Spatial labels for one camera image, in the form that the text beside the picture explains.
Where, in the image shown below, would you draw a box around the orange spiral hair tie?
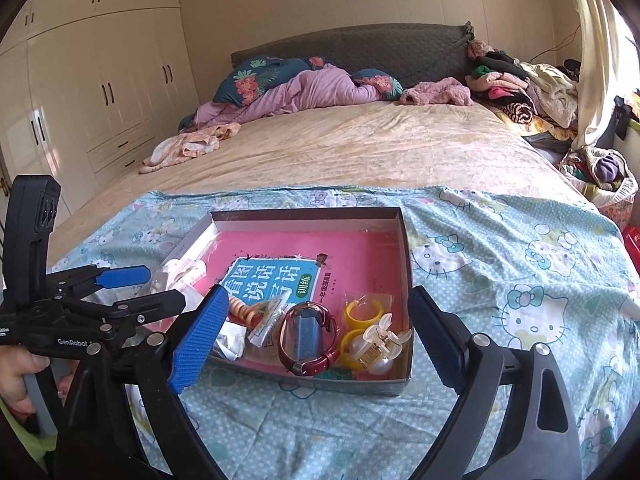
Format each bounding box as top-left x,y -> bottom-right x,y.
226,294 -> 266,328

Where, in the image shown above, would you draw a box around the clear bag small earrings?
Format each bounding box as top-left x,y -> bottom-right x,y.
248,292 -> 291,348

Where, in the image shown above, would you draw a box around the cream pearl claw clip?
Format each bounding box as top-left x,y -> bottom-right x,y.
348,313 -> 411,376

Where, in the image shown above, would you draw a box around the bag with yellow hoop earrings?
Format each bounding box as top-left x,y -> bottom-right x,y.
338,292 -> 394,372

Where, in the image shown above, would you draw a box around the dark red bangle watch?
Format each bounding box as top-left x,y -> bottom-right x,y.
278,301 -> 340,377

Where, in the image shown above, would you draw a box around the person's left hand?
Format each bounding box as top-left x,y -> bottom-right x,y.
0,346 -> 50,422

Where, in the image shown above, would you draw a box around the crumpled white wrapper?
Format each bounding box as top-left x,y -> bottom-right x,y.
212,320 -> 247,361

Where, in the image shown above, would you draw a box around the Hello Kitty blue blanket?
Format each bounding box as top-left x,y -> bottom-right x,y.
53,186 -> 639,479

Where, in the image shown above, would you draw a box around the shallow cardboard box tray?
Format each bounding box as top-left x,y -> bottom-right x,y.
149,207 -> 412,396

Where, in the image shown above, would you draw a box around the pink children's book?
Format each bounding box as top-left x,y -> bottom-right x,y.
192,228 -> 404,378

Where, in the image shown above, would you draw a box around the peach clothing on bed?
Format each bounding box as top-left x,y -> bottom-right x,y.
139,122 -> 241,174

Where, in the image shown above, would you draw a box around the beige bed cover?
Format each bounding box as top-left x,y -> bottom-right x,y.
49,102 -> 580,263

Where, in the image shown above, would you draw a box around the cream wardrobe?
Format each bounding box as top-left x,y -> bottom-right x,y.
1,0 -> 198,223

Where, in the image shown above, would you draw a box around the red plastic box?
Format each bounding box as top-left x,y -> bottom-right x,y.
623,226 -> 640,273

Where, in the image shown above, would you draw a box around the floral bag with clothes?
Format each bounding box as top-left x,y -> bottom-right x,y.
559,146 -> 639,230

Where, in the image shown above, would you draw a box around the floral dark pillow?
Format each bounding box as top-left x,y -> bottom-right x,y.
213,54 -> 328,106

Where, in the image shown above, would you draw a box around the pink fluffy garment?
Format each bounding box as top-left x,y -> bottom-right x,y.
399,77 -> 474,106

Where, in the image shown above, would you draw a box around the lilac crumpled duvet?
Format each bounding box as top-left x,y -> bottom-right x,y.
192,65 -> 383,127

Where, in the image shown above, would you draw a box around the pile of clothes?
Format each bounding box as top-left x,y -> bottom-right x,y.
465,39 -> 582,141

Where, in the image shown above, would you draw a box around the dark grey quilted headboard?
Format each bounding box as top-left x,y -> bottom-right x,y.
230,23 -> 475,88

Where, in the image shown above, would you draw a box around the cream curtain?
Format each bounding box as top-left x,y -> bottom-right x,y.
572,0 -> 622,150

